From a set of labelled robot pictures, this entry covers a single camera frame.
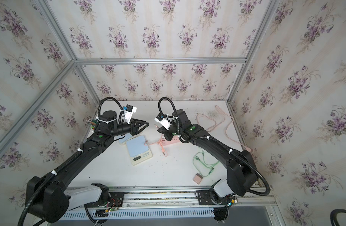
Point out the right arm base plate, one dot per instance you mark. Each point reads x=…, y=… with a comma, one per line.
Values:
x=209, y=197

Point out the aluminium mounting rail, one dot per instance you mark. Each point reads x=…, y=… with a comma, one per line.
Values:
x=139, y=197

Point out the aluminium enclosure frame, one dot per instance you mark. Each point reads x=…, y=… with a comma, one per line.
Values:
x=76, y=64

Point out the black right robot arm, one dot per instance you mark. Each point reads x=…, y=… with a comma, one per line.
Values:
x=242, y=174

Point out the cream blue rear electronic scale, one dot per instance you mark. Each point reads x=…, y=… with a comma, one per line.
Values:
x=123, y=140

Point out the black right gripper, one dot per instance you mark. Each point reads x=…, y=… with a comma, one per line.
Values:
x=166, y=133

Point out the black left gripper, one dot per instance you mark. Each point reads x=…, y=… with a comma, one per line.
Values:
x=134, y=126

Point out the pink pen holder cup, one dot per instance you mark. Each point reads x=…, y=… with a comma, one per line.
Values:
x=93, y=124

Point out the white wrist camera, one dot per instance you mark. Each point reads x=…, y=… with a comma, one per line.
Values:
x=164, y=120
x=128, y=111

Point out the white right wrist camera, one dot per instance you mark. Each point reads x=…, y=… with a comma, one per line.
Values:
x=164, y=120

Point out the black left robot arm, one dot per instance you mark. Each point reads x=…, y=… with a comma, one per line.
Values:
x=46, y=197

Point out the cream blue front electronic scale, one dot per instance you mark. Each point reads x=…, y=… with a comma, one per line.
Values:
x=138, y=150

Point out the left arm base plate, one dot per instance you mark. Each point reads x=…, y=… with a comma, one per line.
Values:
x=113, y=200

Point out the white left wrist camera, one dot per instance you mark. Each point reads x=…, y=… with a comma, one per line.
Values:
x=128, y=111

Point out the cream blue electronic scale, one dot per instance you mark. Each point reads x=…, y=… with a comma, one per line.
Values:
x=123, y=140
x=138, y=150

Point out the black chair part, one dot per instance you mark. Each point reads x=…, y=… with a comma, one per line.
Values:
x=338, y=217

